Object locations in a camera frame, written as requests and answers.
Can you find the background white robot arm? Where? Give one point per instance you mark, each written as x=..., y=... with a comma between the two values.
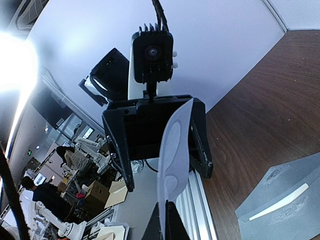
x=85, y=231

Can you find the right aluminium frame post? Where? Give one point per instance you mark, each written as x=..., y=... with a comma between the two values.
x=276, y=15

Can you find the grey-blue envelope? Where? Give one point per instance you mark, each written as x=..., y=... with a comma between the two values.
x=300, y=220

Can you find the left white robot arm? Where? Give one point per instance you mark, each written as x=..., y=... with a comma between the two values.
x=110, y=78

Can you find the flat cardboard sheet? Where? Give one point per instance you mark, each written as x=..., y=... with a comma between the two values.
x=117, y=194

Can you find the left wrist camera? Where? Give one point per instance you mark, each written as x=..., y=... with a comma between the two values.
x=151, y=58

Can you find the aluminium frame post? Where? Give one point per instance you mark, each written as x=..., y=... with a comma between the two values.
x=52, y=84
x=276, y=15

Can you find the seated person in background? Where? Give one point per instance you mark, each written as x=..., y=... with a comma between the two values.
x=73, y=158

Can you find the white sticker sheet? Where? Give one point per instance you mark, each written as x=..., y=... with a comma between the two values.
x=174, y=160

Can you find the ornate bordered paper sheet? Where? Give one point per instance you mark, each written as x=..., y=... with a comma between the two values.
x=281, y=203

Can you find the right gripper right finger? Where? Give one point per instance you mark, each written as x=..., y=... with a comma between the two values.
x=174, y=228

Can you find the standing person in dark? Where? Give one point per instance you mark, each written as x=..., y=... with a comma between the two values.
x=48, y=194

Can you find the brown cardboard box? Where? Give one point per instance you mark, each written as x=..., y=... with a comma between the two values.
x=97, y=195

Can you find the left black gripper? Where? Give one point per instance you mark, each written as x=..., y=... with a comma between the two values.
x=135, y=129

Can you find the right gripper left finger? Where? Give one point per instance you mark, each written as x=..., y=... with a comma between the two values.
x=153, y=229

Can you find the front aluminium rail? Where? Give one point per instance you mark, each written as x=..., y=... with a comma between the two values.
x=194, y=211

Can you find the left aluminium frame post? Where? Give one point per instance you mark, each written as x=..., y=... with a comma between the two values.
x=52, y=84

